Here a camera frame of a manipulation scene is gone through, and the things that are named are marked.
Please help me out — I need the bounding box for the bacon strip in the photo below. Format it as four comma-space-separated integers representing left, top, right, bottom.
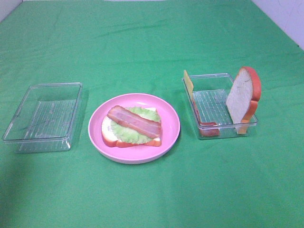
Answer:
191, 95, 220, 137
107, 105, 162, 138

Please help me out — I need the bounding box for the green lettuce leaf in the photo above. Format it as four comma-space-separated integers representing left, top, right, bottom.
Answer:
103, 105, 162, 146

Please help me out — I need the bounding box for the bread slice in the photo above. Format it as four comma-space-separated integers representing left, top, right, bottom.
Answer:
226, 66, 262, 134
101, 106, 162, 148

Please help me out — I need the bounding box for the pink round plate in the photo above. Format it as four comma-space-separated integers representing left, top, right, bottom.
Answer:
88, 93, 181, 164

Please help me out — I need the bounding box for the yellow cheese slice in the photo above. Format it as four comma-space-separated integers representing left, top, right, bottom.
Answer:
183, 70, 194, 101

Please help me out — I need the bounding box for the right clear plastic tray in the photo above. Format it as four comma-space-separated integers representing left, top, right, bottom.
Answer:
182, 73, 258, 140

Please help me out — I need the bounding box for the clear plastic tray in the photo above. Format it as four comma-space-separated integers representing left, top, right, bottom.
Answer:
182, 73, 258, 140
2, 83, 83, 153

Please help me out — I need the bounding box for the green table cloth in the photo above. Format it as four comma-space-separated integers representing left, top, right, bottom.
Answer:
0, 0, 304, 228

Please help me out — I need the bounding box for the left clear plastic tray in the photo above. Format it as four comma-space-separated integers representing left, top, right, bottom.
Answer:
2, 83, 83, 153

